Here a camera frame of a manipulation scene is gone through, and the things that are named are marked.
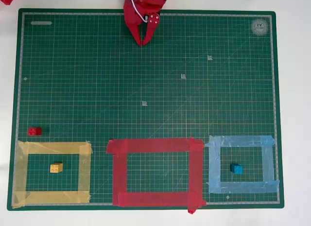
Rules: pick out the red toy brick cube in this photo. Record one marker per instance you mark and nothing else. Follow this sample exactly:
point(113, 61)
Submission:
point(34, 131)

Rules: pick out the red tape square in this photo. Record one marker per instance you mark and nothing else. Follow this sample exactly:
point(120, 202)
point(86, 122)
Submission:
point(155, 145)

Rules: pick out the yellow tape square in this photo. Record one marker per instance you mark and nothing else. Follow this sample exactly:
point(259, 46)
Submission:
point(56, 147)

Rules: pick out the blue tape square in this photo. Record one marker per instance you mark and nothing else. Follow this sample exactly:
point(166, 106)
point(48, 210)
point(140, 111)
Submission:
point(243, 140)

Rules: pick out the yellow toy brick cube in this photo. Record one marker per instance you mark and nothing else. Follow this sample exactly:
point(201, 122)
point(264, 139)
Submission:
point(56, 168)

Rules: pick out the blue toy brick cube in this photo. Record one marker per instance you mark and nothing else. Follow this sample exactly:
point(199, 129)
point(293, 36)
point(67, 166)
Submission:
point(236, 168)

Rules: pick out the green cutting mat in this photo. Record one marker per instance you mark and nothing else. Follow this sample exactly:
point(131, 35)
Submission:
point(97, 90)

